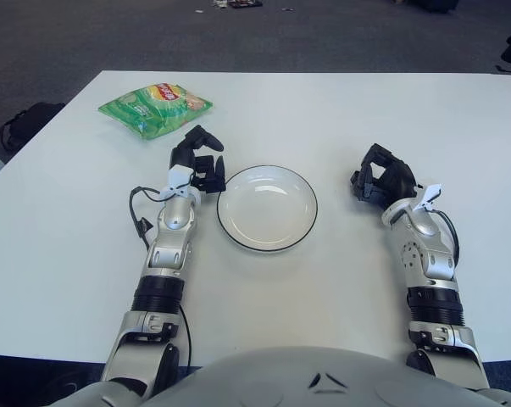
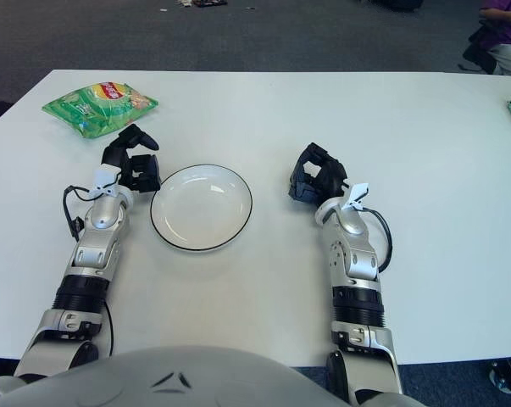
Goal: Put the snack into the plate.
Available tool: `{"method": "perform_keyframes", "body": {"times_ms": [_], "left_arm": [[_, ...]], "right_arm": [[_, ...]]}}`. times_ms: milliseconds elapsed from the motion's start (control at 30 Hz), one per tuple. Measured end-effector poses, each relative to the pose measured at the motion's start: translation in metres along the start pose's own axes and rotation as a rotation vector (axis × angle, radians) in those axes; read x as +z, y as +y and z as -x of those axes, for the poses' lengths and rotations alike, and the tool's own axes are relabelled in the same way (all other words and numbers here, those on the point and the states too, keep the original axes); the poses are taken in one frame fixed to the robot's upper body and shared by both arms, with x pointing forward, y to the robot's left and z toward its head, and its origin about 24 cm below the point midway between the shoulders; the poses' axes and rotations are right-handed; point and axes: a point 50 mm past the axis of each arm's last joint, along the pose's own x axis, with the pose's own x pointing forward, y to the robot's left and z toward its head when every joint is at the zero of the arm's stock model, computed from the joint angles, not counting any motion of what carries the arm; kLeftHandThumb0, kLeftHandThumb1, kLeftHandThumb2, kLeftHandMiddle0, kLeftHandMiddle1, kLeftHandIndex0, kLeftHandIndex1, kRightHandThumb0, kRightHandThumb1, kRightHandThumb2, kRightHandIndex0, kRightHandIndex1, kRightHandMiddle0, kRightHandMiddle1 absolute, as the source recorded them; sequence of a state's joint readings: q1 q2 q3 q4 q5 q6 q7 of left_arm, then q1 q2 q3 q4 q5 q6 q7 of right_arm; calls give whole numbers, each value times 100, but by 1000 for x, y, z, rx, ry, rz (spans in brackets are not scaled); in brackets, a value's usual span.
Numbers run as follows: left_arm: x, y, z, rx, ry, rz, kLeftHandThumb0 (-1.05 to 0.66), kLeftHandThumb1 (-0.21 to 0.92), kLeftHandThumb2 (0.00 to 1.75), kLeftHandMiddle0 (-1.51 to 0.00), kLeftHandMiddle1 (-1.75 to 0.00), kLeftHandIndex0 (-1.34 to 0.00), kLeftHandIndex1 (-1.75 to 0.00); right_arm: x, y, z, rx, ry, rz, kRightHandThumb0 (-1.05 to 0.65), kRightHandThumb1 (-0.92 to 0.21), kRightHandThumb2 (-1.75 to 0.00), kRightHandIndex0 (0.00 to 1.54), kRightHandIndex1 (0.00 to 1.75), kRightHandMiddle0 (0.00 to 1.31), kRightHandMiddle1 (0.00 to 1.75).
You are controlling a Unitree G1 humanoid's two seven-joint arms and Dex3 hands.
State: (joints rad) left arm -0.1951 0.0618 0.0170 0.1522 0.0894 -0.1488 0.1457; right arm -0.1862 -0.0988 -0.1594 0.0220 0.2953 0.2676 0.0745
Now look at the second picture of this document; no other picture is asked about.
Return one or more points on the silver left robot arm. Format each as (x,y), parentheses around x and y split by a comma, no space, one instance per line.
(98,220)

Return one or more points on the green chips snack bag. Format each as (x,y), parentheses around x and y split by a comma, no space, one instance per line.
(100,106)

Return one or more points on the black bag beside person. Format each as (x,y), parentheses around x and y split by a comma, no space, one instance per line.
(481,46)

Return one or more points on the grey robot torso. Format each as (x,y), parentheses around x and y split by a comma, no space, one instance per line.
(174,381)

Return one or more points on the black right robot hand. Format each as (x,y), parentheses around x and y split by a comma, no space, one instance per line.
(327,178)

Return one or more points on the black box on floor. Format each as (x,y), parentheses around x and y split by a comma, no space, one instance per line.
(397,4)

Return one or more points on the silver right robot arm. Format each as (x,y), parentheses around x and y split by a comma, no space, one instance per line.
(348,254)

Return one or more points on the chair caster wheel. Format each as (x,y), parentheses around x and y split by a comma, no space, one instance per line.
(507,379)

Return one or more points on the white plate black rim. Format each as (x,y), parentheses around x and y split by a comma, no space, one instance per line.
(200,207)

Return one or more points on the person in purple shirt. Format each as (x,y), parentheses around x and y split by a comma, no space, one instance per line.
(505,21)

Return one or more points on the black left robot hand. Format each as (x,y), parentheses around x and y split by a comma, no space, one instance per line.
(145,174)

